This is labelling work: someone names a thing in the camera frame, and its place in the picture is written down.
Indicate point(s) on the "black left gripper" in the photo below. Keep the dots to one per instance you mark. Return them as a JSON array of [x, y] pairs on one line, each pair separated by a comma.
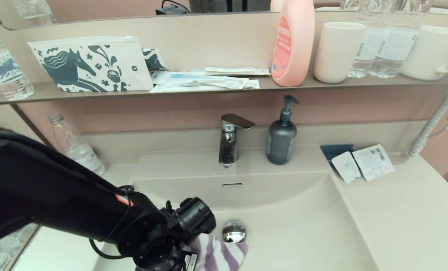
[[171, 259]]

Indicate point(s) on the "purple white striped towel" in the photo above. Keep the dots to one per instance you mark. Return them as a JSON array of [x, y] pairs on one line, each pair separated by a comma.
[[224, 256]]

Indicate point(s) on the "chrome lever faucet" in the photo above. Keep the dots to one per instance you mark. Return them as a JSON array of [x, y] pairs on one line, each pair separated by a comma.
[[228, 146]]

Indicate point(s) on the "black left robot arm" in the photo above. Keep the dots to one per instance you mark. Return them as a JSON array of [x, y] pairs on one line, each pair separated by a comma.
[[58, 195]]

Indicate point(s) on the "beige ceramic sink basin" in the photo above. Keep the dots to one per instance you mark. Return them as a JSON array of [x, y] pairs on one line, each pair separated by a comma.
[[302, 226]]

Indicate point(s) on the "chrome drain stopper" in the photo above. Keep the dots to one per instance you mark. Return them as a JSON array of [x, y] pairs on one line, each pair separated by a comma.
[[234, 231]]

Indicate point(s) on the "slim clear plastic bottle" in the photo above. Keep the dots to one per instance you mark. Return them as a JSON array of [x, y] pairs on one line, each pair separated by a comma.
[[81, 154]]

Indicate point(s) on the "dark grey soap pump bottle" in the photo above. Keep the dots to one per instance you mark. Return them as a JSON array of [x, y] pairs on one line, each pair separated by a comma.
[[281, 143]]

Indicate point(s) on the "clear plastic wrapped items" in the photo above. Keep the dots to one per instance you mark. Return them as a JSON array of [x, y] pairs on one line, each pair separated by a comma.
[[2, 256]]

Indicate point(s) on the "long thin white packet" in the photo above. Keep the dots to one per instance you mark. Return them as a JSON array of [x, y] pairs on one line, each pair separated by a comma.
[[186, 89]]

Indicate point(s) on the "white toothbrush packet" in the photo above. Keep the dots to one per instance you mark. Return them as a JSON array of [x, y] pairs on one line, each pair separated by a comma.
[[208, 80]]

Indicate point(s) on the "teal tray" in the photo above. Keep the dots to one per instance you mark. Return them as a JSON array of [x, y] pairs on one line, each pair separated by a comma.
[[334, 150]]

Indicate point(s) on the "small white sachet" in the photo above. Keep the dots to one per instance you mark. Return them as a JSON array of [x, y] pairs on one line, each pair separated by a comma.
[[346, 167]]

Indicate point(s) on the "flat white amenity packet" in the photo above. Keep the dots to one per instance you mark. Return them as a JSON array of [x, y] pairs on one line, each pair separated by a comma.
[[231, 70]]

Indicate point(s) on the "small horse print packet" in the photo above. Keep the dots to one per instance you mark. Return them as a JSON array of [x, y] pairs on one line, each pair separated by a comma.
[[154, 60]]

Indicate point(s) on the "white horse print pouch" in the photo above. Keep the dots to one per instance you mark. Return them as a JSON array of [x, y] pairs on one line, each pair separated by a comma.
[[96, 64]]

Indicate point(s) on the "large white printed sachet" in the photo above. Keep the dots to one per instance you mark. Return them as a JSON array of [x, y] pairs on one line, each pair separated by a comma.
[[374, 162]]

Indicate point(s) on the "pink lotion bottle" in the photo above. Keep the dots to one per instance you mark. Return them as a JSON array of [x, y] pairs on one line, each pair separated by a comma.
[[293, 45]]

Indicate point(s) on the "water bottle with horse label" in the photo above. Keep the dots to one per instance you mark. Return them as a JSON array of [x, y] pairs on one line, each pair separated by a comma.
[[5, 67]]

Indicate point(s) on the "clear ribbed water bottle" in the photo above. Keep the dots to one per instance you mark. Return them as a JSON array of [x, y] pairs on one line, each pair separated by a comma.
[[365, 49], [397, 49]]

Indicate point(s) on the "black labelled left wrist camera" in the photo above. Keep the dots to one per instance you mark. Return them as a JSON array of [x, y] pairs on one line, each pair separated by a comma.
[[190, 262]]

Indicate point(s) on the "grey wall shelf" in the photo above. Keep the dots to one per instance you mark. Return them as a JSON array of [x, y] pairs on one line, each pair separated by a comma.
[[208, 95]]

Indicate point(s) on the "wall mirror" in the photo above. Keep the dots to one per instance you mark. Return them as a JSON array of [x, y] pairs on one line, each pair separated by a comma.
[[96, 7]]

